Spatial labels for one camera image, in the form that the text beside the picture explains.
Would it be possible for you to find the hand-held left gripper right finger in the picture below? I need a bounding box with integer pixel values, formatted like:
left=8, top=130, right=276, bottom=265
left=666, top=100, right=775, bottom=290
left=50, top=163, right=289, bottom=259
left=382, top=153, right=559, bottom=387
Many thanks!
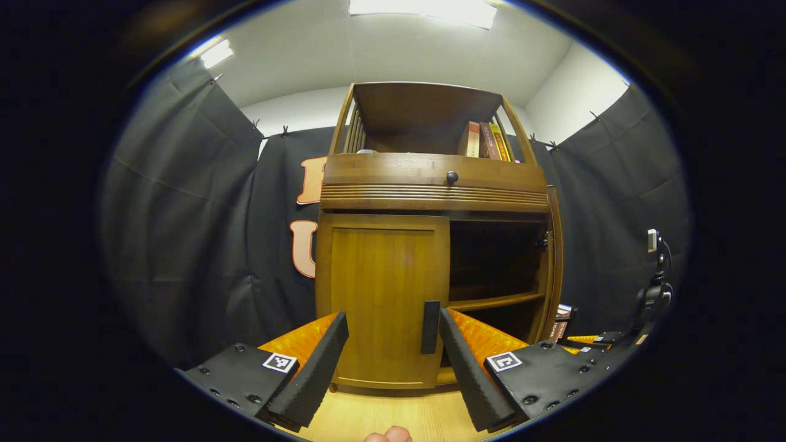
left=438, top=307, right=605, bottom=433

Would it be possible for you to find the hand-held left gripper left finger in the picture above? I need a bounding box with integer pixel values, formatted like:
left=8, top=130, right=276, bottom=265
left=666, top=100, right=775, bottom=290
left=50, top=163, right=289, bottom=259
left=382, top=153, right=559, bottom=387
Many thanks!
left=175, top=311, right=349, bottom=432

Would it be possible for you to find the wooden shoe cabinet door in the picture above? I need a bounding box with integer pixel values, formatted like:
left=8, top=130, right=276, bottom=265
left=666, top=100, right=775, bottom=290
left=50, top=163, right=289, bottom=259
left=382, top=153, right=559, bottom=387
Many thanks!
left=539, top=185, right=564, bottom=343
left=316, top=214, right=451, bottom=390

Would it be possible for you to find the wooden double-door shoe cabinet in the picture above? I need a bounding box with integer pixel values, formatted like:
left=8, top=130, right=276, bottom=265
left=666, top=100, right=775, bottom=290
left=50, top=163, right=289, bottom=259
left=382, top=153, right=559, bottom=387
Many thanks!
left=315, top=82, right=556, bottom=394

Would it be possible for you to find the small printed cardboard box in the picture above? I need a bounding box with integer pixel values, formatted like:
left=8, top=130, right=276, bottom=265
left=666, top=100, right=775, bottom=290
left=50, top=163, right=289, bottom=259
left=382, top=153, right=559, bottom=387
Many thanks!
left=550, top=303, right=578, bottom=344

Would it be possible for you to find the black backdrop cloth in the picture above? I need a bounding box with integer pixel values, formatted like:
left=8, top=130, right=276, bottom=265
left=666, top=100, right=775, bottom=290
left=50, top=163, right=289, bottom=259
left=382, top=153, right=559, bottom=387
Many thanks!
left=98, top=58, right=695, bottom=369

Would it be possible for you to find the maroon spine book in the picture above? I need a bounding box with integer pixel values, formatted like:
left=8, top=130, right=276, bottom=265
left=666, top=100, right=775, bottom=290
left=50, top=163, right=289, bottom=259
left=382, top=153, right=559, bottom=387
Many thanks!
left=479, top=122, right=501, bottom=160

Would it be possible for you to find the small ceiling light panel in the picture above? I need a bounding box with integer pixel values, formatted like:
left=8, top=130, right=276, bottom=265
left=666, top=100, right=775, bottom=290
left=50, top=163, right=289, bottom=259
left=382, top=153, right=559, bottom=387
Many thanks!
left=200, top=40, right=235, bottom=69

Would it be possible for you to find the large ceiling light panel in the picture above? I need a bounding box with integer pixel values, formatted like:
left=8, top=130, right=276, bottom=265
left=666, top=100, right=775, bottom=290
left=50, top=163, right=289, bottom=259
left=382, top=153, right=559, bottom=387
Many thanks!
left=349, top=0, right=498, bottom=30

